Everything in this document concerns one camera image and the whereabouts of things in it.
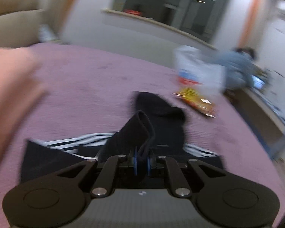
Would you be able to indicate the white plastic shopping bag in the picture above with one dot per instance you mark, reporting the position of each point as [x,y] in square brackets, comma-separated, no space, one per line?
[208,78]

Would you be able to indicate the navy hoodie with white stripes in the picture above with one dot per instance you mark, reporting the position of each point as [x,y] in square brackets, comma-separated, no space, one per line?
[156,128]

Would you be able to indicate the long desk with blue legs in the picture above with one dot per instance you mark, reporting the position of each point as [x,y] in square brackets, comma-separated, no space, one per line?
[259,106]

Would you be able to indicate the beige orange curtain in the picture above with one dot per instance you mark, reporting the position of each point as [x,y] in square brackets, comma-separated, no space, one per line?
[57,14]
[256,21]

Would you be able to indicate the beige padded headboard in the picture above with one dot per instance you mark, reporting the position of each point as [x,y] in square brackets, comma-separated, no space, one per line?
[20,21]

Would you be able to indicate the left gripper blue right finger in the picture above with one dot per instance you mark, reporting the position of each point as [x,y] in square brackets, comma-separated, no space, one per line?
[165,173]

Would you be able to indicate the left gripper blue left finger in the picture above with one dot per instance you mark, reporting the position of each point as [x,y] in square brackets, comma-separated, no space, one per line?
[118,172]

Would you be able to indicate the purple bed cover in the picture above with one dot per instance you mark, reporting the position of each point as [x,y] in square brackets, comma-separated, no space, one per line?
[91,91]

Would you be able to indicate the folded pink blanket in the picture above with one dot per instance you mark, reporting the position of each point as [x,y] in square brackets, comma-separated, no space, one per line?
[19,90]

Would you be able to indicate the right beige orange curtain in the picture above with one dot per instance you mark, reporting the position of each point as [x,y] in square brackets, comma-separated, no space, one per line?
[256,21]

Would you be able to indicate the person in blue jacket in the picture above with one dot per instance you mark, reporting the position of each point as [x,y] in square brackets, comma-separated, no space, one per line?
[239,67]

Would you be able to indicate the red yellow snack package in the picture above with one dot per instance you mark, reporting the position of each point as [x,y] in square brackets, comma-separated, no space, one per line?
[195,100]

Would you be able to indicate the cluttered bedside table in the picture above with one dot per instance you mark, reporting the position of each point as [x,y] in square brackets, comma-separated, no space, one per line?
[46,35]

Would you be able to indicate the left beige orange curtain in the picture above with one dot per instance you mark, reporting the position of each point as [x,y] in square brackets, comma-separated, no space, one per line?
[57,14]

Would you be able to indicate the dark window with frame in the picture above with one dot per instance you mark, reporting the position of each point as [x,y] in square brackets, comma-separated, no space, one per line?
[198,18]

